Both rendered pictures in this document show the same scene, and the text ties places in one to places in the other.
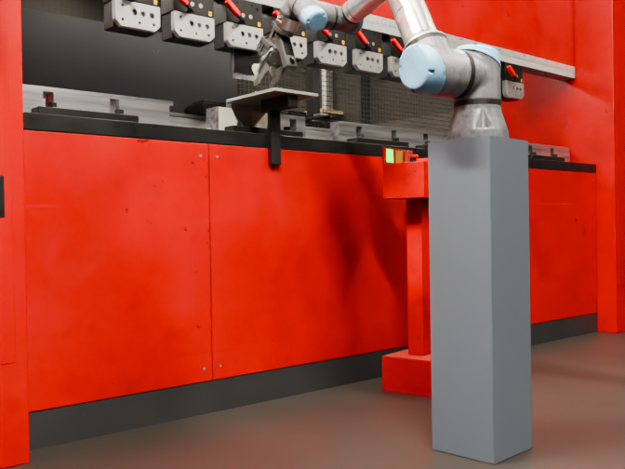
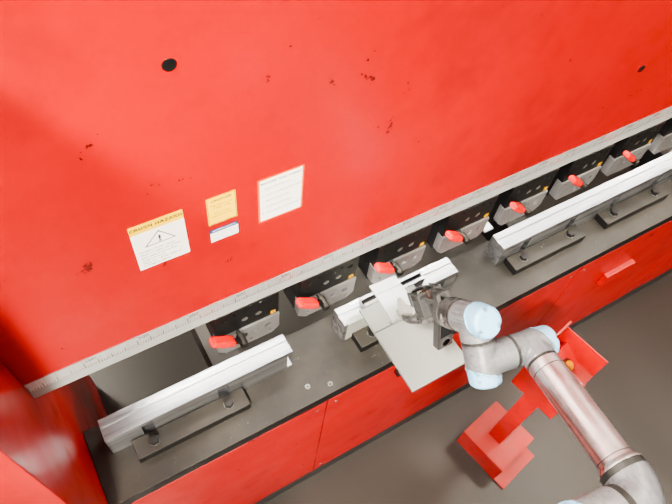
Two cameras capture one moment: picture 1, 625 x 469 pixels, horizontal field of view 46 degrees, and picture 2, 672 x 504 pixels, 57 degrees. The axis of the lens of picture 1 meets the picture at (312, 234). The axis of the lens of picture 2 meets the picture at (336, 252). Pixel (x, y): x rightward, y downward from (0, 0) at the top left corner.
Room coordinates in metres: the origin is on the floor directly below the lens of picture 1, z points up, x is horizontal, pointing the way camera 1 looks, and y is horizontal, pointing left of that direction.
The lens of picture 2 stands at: (1.65, 0.31, 2.47)
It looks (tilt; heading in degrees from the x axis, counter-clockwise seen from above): 56 degrees down; 4
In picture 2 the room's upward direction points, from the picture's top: 9 degrees clockwise
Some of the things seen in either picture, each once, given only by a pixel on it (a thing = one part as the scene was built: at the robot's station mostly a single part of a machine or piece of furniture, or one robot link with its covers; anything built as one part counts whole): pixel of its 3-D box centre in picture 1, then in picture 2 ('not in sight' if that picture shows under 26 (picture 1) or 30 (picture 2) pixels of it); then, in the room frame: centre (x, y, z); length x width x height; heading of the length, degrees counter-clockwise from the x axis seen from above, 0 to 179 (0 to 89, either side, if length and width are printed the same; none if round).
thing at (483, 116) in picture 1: (477, 121); not in sight; (1.86, -0.42, 0.82); 0.15 x 0.15 x 0.10
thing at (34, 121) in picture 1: (384, 154); (548, 247); (2.95, -0.29, 0.85); 3.00 x 0.21 x 0.04; 131
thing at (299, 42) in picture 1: (283, 35); (457, 214); (2.66, 0.09, 1.26); 0.15 x 0.09 x 0.17; 131
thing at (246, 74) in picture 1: (244, 65); not in sight; (2.55, 0.23, 1.13); 0.10 x 0.02 x 0.10; 131
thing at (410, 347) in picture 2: (271, 98); (412, 335); (2.44, 0.13, 1.00); 0.26 x 0.18 x 0.01; 41
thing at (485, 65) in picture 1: (474, 74); not in sight; (1.85, -0.41, 0.94); 0.13 x 0.12 x 0.14; 121
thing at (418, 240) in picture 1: (418, 276); (521, 410); (2.56, -0.37, 0.39); 0.06 x 0.06 x 0.54; 53
